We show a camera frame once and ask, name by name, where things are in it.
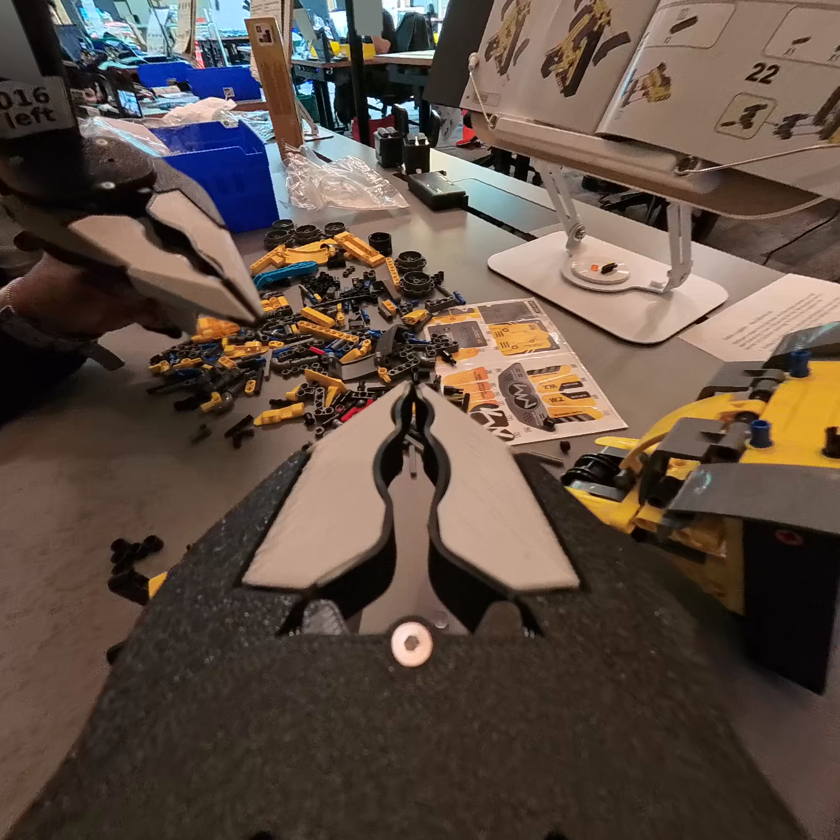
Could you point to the person's left hand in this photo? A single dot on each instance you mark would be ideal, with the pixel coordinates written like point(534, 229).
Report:
point(72, 298)

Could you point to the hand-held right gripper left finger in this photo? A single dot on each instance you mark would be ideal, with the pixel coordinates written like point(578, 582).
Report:
point(328, 518)

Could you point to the yellow grey sticker sheet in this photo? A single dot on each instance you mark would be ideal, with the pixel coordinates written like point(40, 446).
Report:
point(525, 341)

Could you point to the pile of building brick pieces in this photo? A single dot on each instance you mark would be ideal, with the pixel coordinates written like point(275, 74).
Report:
point(328, 328)

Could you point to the white crumpled plastic bag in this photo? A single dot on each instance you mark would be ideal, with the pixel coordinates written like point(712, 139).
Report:
point(197, 111)

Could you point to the blue plastic bin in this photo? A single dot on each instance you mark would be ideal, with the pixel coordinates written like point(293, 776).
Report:
point(223, 170)

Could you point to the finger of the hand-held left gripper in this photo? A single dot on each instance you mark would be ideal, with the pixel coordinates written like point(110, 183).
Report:
point(197, 223)
point(157, 275)

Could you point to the black post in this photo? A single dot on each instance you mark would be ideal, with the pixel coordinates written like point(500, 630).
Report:
point(356, 79)
point(39, 33)

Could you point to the dark grey axle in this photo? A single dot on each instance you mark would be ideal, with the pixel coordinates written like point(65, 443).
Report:
point(544, 457)

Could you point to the white printed paper sheet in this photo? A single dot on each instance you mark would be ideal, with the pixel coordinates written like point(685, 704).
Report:
point(774, 308)

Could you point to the black flat box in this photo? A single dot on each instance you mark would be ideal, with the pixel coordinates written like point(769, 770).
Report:
point(436, 189)

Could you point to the clear plastic bag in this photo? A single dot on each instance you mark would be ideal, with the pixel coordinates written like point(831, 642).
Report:
point(334, 180)

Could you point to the yellow brick subassembly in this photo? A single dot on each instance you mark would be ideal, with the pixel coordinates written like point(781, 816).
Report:
point(159, 584)

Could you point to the building instruction booklet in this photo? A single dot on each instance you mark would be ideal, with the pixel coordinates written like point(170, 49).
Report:
point(722, 65)

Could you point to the grey axle pin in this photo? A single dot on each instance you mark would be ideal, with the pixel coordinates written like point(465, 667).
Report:
point(413, 459)

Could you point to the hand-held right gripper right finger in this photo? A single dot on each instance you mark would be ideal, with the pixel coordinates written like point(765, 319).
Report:
point(499, 518)

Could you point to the blue storage bin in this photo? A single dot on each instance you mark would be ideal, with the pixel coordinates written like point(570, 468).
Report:
point(210, 82)

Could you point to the white book stand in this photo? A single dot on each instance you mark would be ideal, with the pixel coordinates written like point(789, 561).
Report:
point(538, 262)

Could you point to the black charger block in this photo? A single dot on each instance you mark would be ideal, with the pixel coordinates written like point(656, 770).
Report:
point(388, 148)
point(417, 152)

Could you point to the brown cardboard sign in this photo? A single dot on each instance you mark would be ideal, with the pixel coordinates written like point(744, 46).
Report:
point(275, 85)

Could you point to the yellow toy vehicle model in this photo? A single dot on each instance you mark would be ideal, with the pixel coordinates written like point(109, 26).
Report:
point(794, 407)

